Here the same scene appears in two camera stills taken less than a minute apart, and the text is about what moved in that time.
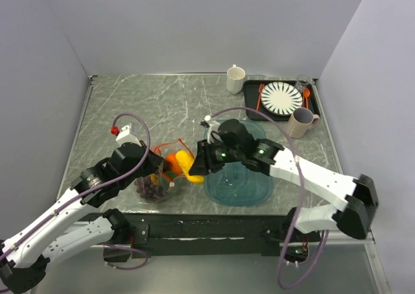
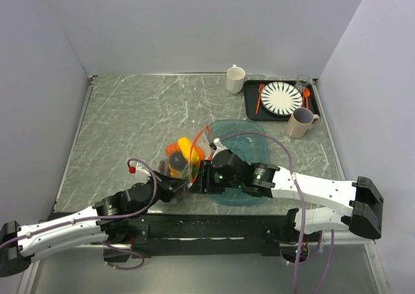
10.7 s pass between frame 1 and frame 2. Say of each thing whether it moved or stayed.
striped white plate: stayed
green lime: moved
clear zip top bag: moved
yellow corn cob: moved
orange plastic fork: stayed
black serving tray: stayed
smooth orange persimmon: moved
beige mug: stayed
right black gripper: moved
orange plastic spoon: stayed
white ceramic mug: stayed
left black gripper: moved
